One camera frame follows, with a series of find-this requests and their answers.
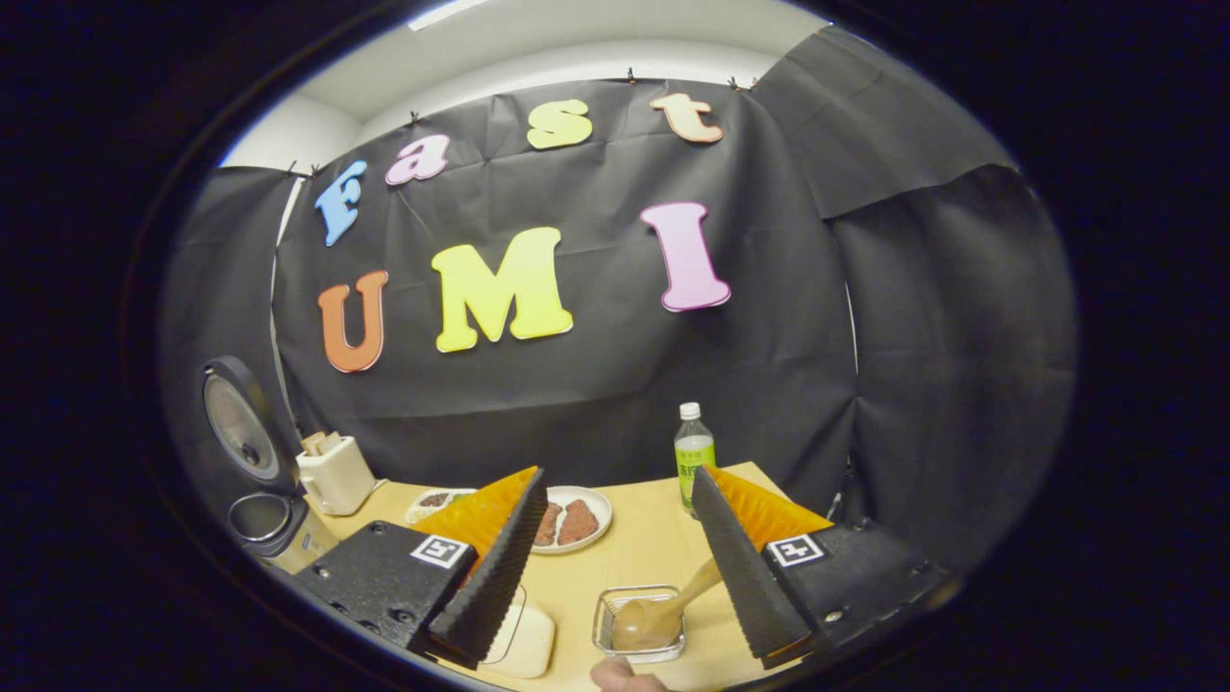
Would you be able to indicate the dark grey rice cooker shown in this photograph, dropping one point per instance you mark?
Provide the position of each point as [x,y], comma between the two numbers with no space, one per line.
[240,428]

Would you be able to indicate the white container with wooden sticks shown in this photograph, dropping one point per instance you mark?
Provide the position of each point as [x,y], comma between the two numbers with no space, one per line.
[336,476]

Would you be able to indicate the long ceiling light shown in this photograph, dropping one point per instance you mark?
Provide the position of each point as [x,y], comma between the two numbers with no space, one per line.
[447,12]

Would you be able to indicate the white divided grain dish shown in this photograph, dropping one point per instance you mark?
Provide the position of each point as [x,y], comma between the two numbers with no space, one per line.
[432,500]

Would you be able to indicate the black backdrop cloth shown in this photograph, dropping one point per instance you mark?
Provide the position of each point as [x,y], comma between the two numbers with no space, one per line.
[596,384]

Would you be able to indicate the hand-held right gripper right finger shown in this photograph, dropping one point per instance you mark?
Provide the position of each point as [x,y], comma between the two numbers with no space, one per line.
[745,577]

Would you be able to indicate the brown meat piece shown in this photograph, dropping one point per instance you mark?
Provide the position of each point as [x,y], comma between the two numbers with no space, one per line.
[578,522]
[548,527]

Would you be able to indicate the wooden spoon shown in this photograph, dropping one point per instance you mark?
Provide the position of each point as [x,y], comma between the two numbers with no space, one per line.
[644,620]

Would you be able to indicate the green tea bottle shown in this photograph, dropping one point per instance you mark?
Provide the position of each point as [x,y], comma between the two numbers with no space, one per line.
[694,457]

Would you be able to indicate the white round plate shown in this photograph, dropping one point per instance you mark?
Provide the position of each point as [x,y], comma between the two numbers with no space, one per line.
[605,519]

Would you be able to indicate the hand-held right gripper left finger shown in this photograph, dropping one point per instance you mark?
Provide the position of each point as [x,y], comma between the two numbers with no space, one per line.
[495,577]

